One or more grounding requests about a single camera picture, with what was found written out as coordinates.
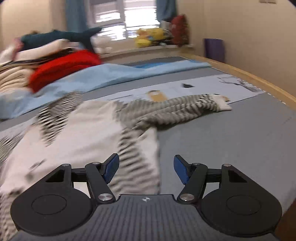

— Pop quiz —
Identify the blue curtain left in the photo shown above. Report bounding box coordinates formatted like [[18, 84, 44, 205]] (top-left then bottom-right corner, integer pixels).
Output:
[[65, 0, 88, 32]]

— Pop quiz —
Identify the yellow plush toy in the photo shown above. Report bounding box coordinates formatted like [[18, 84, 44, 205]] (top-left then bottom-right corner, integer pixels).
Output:
[[134, 28, 172, 48]]

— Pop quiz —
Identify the beige folded quilt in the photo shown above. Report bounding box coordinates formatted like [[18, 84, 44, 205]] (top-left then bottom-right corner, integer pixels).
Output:
[[1, 39, 79, 93]]

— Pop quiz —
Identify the blue curtain right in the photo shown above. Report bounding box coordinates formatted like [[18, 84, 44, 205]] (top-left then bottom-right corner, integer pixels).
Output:
[[156, 0, 177, 22]]

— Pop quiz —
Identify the grey printed bed sheet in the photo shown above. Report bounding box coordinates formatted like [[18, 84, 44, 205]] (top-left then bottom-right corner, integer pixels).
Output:
[[10, 67, 295, 210]]

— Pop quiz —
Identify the teal shark plush toy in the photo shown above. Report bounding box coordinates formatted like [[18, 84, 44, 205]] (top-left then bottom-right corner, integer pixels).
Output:
[[21, 27, 102, 52]]

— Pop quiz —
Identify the window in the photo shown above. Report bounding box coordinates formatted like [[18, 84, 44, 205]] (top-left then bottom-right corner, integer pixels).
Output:
[[85, 0, 159, 41]]

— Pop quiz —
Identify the dark red plush toy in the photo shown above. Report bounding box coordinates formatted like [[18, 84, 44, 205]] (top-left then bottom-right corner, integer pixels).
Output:
[[171, 15, 189, 47]]

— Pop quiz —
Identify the red pillow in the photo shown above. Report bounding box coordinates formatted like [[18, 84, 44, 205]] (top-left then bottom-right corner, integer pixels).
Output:
[[28, 50, 102, 93]]

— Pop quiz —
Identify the black white striped garment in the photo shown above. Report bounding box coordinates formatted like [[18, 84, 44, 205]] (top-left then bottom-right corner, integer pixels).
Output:
[[1, 92, 231, 240]]

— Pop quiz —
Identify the purple bin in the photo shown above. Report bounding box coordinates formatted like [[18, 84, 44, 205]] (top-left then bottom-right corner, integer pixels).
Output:
[[204, 38, 225, 63]]

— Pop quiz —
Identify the light blue blanket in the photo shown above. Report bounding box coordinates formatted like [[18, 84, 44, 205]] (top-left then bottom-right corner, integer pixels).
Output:
[[1, 60, 211, 120]]

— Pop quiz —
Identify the blue curtain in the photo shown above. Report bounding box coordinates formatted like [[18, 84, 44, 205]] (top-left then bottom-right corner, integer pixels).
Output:
[[65, 0, 88, 32], [156, 0, 177, 22]]

